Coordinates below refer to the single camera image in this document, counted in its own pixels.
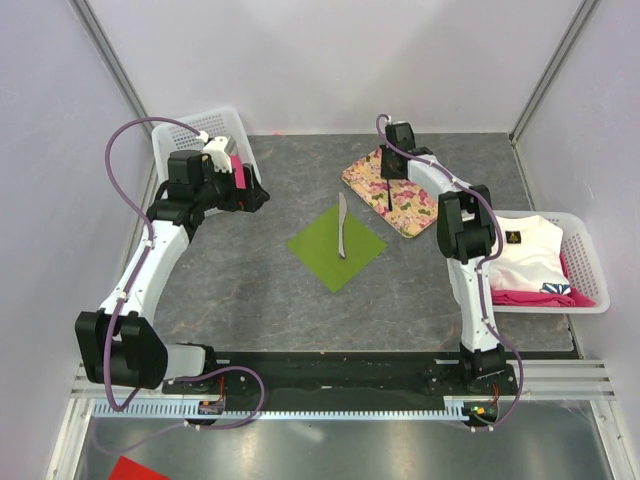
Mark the floral rectangular tray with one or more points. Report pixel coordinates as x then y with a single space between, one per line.
414 210

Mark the grey slotted cable duct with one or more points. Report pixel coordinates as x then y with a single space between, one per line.
200 410

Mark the pink rolled napkin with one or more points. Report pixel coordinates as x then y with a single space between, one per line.
238 171

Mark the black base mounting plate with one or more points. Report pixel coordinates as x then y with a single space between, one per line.
359 380

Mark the red sheet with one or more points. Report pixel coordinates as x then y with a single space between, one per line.
127 469

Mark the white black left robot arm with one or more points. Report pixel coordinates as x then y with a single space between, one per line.
117 342

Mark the blue metallic fork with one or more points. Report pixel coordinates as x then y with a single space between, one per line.
389 196

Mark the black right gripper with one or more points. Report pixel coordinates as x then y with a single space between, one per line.
384 172

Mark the green paper napkin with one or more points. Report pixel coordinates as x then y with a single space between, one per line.
316 246

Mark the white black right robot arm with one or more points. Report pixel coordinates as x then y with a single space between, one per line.
468 236

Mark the silver table knife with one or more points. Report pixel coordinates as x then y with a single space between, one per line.
342 213

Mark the white laundry basket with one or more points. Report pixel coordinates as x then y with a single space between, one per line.
582 263

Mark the aluminium rail profile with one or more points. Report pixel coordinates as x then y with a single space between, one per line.
543 380

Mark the white folded t-shirt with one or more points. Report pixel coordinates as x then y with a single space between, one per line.
530 259

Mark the white perforated plastic basket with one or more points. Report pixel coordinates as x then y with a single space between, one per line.
200 130

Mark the pink folded garment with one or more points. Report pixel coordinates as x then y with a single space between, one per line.
522 299

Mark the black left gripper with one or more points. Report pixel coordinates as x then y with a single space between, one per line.
249 200

